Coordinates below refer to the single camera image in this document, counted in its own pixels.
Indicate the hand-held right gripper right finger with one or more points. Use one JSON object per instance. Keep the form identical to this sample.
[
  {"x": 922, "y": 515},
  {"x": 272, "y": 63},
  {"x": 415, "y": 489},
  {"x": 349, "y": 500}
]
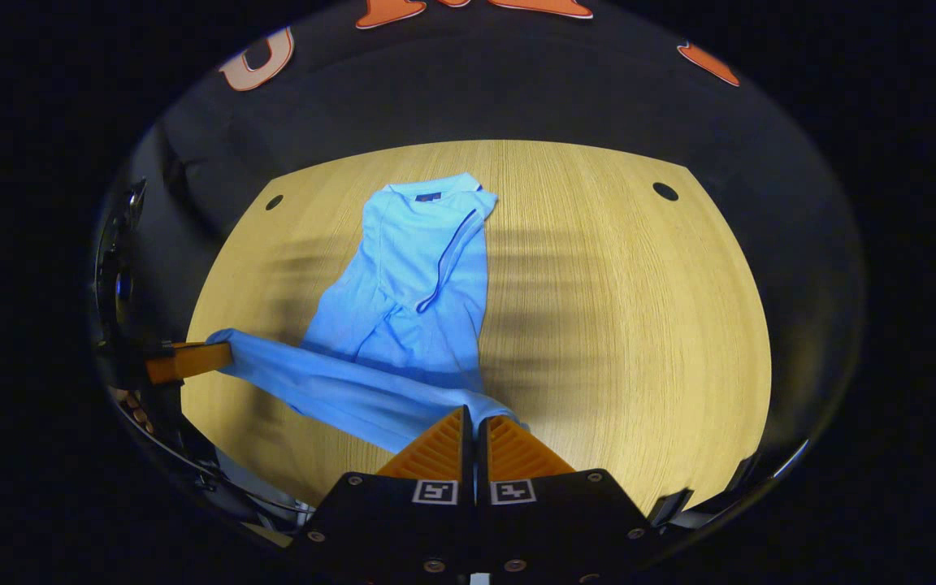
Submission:
[{"x": 557, "y": 528}]

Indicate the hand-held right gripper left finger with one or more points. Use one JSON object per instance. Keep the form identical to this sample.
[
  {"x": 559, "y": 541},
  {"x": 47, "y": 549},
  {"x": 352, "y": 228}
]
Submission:
[{"x": 403, "y": 528}]

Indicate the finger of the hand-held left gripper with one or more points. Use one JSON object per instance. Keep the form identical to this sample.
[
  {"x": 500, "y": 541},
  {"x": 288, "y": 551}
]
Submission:
[{"x": 192, "y": 361}]

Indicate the light blue T-shirt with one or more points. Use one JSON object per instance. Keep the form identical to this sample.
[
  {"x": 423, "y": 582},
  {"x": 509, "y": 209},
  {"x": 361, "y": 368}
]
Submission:
[{"x": 419, "y": 284}]

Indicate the black round table grommet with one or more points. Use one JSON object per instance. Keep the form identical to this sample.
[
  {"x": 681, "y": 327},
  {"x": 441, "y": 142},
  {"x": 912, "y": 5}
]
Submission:
[
  {"x": 665, "y": 191},
  {"x": 274, "y": 201}
]

